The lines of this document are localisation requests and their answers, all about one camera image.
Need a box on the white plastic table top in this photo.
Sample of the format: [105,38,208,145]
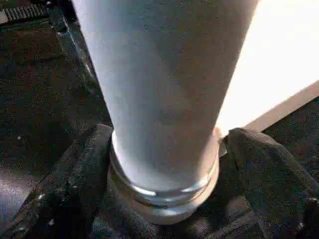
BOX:
[215,0,319,159]

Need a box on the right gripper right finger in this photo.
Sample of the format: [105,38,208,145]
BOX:
[218,127,319,239]

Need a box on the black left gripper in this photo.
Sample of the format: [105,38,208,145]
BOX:
[0,0,101,96]

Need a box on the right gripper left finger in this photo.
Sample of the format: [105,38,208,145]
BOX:
[0,123,113,239]

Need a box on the black work mat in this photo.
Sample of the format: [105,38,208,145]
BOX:
[0,0,319,239]

